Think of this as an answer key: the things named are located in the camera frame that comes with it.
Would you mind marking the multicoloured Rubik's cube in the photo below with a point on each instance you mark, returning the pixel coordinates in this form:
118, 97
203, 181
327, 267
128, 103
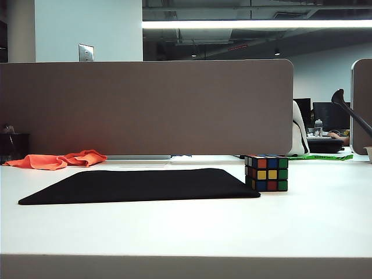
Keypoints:
270, 174

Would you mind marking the background person forearm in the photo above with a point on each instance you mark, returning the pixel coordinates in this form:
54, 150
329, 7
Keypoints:
337, 135

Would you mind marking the black mouse pad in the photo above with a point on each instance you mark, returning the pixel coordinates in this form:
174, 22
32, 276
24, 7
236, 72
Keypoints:
139, 186

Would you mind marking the gray desk divider panel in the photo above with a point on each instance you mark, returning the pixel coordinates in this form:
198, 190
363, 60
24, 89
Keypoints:
145, 107

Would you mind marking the red lit ceiling sign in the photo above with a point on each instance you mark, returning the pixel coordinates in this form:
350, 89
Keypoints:
237, 47

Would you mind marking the black computer monitor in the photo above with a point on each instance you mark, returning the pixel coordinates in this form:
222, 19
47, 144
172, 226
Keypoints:
306, 107
325, 116

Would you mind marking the long ceiling light strip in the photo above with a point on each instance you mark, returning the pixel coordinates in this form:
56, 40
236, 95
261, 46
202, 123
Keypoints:
247, 24

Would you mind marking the clear water bottle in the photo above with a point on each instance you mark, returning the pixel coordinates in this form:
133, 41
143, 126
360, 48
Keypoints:
318, 128

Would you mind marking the black flat case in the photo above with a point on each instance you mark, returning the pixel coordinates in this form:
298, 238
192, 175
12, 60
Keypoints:
325, 145

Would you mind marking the orange cloth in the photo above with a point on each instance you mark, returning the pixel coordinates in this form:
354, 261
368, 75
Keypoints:
43, 161

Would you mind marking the black angled rod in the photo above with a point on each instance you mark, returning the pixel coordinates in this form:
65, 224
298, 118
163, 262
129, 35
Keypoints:
338, 97

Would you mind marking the black mesh pen holder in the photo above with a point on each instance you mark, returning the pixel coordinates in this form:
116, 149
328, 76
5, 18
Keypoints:
14, 148

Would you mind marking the beige paper bowl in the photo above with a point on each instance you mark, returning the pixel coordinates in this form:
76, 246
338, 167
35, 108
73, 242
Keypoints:
368, 154

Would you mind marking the brown desk partition panel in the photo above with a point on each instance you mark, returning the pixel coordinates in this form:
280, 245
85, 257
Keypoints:
363, 87

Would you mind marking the metal wall outlet plate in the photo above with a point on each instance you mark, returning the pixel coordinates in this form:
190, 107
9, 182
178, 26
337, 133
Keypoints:
86, 52

